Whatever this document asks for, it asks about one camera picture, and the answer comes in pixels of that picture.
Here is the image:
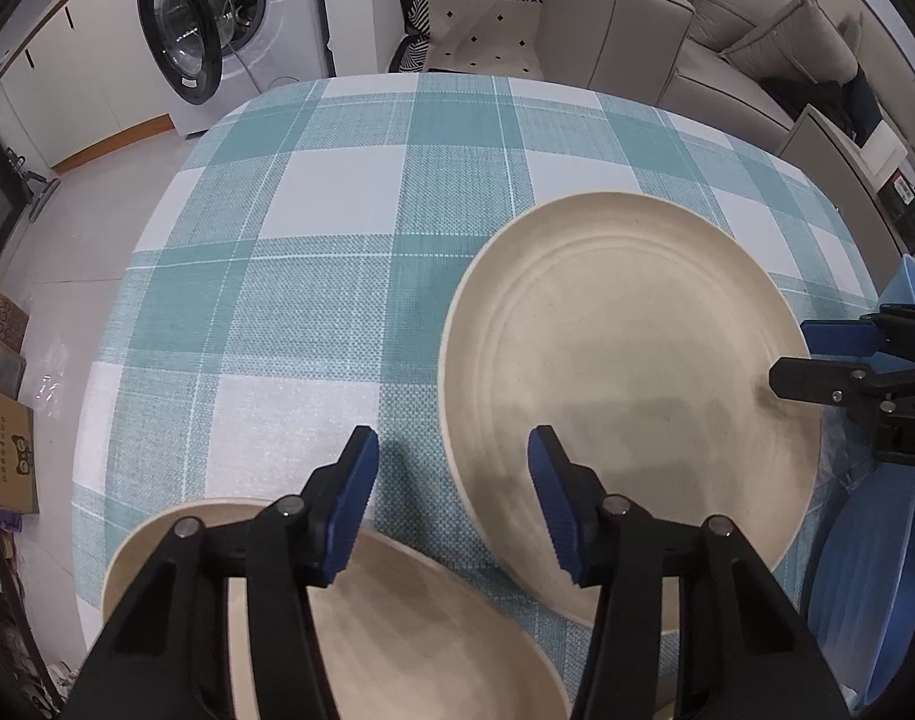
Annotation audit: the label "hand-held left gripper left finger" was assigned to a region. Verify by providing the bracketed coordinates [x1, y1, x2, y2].
[65, 426, 381, 720]

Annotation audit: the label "grey sofa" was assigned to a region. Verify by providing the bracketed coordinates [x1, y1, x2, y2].
[536, 0, 878, 155]

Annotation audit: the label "patterned cardboard box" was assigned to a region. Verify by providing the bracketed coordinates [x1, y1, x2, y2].
[0, 276, 31, 350]

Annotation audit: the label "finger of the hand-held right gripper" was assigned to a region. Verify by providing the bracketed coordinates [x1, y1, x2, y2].
[770, 355, 915, 422]
[800, 304, 915, 362]

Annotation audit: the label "dark clothing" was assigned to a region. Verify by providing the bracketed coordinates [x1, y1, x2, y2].
[764, 67, 878, 140]

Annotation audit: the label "black box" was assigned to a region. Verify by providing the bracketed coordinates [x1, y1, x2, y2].
[877, 169, 915, 252]

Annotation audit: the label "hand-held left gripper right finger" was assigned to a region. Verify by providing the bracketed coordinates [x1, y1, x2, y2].
[527, 426, 852, 720]

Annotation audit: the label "cream round plate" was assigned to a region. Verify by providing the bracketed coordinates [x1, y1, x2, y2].
[442, 191, 826, 627]
[101, 499, 571, 720]

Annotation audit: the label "grey side cabinet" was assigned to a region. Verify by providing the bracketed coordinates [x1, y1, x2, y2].
[776, 103, 915, 260]

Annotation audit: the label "white kitchen cabinets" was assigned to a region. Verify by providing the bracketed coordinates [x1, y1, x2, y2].
[0, 0, 175, 173]

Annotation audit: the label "teal plaid tablecloth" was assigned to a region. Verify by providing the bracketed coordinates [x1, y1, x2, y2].
[71, 73, 882, 720]

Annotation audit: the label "white washing machine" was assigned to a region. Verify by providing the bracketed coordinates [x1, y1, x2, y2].
[114, 0, 334, 140]

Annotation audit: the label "white box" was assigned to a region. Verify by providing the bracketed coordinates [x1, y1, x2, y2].
[862, 120, 908, 173]

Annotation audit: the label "brown cardboard box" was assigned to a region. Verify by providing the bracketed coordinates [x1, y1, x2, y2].
[0, 382, 42, 517]

